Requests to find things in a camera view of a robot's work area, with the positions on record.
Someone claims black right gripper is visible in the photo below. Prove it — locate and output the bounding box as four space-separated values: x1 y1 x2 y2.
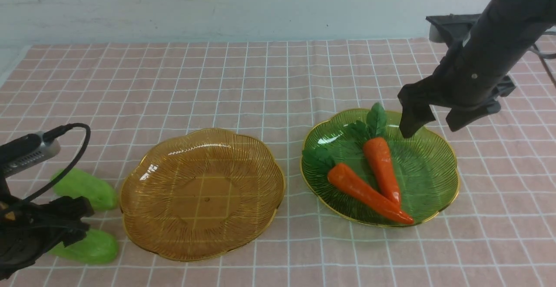
397 40 516 139

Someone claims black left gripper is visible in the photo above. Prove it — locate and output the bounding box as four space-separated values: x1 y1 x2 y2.
0 196 95 279

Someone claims green bitter gourd toy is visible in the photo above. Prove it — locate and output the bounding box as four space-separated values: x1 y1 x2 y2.
53 168 118 211
48 228 119 265

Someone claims orange toy carrot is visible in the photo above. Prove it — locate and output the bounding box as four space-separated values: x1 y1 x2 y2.
302 147 414 225
346 102 401 207

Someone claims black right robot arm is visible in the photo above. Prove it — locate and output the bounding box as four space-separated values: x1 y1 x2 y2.
397 0 555 138

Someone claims green glass plate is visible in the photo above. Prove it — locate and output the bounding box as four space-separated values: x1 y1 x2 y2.
300 108 460 228

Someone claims pink checkered tablecloth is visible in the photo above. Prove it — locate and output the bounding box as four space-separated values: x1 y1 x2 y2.
0 39 556 287

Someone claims amber glass plate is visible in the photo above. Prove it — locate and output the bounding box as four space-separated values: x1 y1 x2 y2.
119 128 287 262

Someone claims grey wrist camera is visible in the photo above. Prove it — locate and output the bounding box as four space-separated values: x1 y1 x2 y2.
0 131 61 178

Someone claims black camera cable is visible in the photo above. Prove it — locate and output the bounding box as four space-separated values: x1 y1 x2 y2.
0 123 91 218

